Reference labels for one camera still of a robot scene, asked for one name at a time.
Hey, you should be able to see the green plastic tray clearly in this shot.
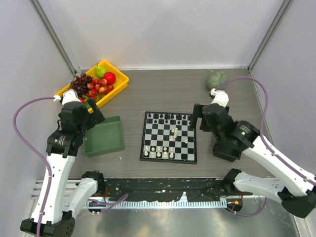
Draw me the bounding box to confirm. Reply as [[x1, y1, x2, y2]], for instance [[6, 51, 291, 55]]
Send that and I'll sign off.
[[83, 116, 125, 157]]

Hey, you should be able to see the green melon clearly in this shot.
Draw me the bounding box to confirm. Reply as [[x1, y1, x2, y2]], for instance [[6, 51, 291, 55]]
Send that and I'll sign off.
[[205, 71, 227, 91]]

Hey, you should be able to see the white cable duct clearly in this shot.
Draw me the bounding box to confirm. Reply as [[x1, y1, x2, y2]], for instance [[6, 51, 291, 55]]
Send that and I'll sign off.
[[86, 198, 227, 209]]

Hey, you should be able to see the black white chessboard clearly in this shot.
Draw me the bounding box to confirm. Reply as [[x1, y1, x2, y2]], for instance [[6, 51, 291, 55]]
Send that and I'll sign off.
[[140, 111, 197, 164]]

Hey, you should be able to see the yellow plastic tray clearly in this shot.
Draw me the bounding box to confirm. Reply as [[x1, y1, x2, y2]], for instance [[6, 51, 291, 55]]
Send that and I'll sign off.
[[57, 60, 129, 113]]

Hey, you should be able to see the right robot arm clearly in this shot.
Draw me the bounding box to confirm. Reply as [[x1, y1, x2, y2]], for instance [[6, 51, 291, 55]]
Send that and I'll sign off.
[[190, 103, 316, 218]]

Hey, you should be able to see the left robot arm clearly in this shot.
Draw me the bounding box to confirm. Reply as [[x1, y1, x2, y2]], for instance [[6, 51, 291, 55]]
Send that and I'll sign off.
[[20, 98, 106, 237]]

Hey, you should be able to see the purple grape bunch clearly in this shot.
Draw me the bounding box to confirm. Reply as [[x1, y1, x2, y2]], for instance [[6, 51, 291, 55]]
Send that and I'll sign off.
[[70, 73, 92, 97]]

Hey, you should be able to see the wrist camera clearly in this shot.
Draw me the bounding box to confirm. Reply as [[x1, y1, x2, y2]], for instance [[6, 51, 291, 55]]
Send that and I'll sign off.
[[209, 88, 229, 108], [62, 89, 81, 106]]

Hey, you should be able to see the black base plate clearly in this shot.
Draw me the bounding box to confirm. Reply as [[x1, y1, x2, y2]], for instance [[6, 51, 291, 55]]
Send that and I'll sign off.
[[93, 178, 241, 202]]

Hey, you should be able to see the white chess piece cluster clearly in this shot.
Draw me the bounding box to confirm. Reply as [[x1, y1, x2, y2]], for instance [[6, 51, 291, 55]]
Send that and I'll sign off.
[[140, 126, 195, 162]]

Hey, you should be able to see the green pear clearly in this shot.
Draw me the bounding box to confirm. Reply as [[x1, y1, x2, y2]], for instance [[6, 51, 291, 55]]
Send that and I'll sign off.
[[96, 64, 108, 79]]

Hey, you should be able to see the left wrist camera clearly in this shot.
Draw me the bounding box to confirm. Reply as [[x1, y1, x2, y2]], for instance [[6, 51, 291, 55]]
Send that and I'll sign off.
[[62, 89, 81, 106]]

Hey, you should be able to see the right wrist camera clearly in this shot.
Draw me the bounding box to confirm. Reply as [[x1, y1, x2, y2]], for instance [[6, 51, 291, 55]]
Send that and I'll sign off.
[[209, 88, 229, 108]]

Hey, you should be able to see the red apple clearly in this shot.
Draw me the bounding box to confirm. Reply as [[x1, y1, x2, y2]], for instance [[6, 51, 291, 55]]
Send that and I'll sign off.
[[103, 72, 116, 84]]

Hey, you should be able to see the black plastic box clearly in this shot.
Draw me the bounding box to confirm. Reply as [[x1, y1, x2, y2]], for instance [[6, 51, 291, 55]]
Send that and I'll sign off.
[[213, 139, 241, 162]]

